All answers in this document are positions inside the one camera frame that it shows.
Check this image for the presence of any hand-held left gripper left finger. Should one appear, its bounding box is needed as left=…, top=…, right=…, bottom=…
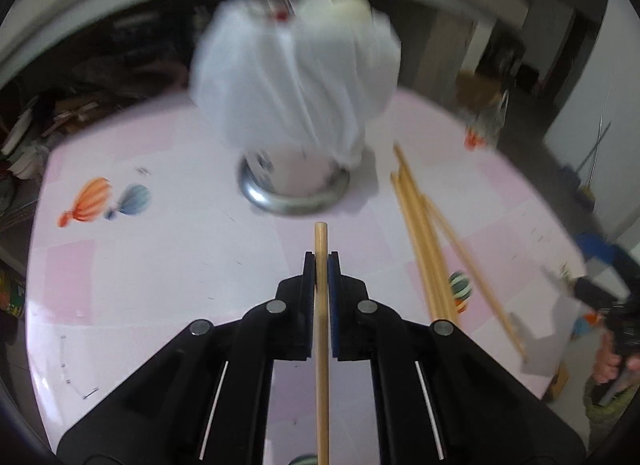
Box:
left=56, top=250, right=317, bottom=465

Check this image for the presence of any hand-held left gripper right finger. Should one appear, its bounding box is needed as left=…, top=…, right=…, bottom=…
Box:
left=327, top=250, right=587, bottom=465

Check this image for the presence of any white printed plastic bag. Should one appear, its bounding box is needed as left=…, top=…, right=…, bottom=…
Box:
left=189, top=0, right=402, bottom=168

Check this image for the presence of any brown cardboard box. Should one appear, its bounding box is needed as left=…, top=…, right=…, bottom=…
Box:
left=456, top=72, right=507, bottom=114

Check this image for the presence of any person's right forearm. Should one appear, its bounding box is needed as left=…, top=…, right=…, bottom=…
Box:
left=584, top=377, right=638, bottom=452

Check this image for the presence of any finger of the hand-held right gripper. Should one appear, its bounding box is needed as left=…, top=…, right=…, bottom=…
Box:
left=575, top=234, right=632, bottom=270
left=567, top=275, right=621, bottom=308

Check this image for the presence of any colourful printed box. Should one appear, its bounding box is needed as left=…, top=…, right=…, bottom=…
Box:
left=0, top=269, right=27, bottom=322

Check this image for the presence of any person's right hand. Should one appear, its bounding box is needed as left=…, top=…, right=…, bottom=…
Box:
left=591, top=330, right=632, bottom=387

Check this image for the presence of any steel utensil holder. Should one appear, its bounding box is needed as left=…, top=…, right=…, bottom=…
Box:
left=239, top=142, right=352, bottom=217

